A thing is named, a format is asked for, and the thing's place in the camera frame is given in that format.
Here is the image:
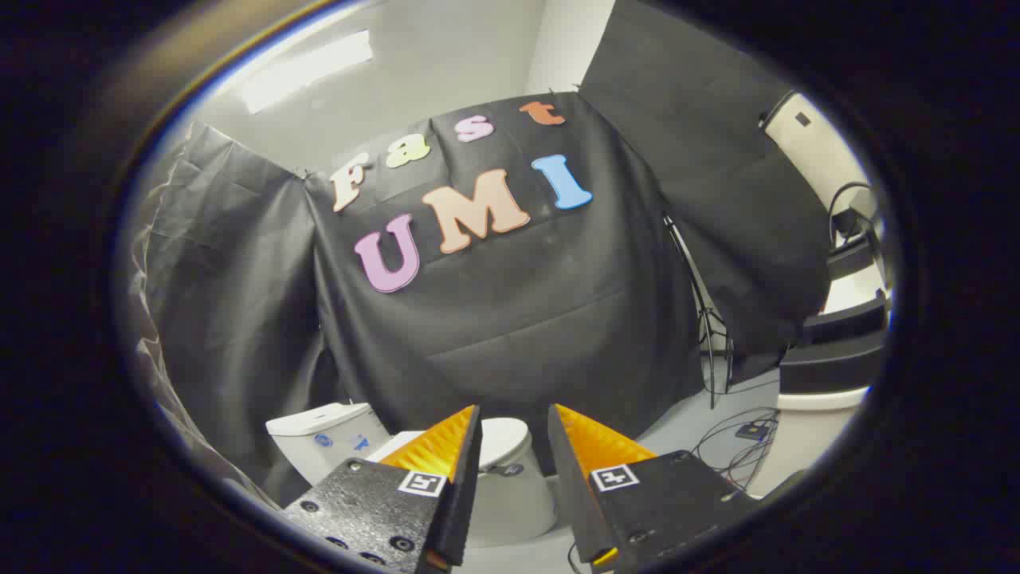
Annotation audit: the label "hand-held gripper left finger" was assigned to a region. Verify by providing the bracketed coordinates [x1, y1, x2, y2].
[283, 404, 484, 574]

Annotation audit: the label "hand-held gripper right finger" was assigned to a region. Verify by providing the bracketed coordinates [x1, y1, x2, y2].
[547, 403, 760, 572]

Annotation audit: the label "white toilet lid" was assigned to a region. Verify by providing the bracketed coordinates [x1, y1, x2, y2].
[365, 417, 532, 473]

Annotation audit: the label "white toilet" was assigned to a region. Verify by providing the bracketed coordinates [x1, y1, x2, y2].
[265, 403, 559, 549]

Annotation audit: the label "black backdrop cloth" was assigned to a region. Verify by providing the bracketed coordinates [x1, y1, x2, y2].
[131, 0, 834, 511]

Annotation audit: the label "black stacked panels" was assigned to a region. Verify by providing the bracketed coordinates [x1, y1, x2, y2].
[779, 297, 891, 395]

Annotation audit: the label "white door panel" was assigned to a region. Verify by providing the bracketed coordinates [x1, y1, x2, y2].
[759, 89, 871, 218]

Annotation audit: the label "ceiling light panel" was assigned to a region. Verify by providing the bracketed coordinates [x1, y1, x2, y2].
[239, 30, 375, 115]

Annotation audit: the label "black floor cables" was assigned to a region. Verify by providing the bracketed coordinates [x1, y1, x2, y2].
[689, 407, 782, 491]

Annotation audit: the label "black looped cable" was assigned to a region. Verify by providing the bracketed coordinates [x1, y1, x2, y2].
[827, 182, 879, 250]

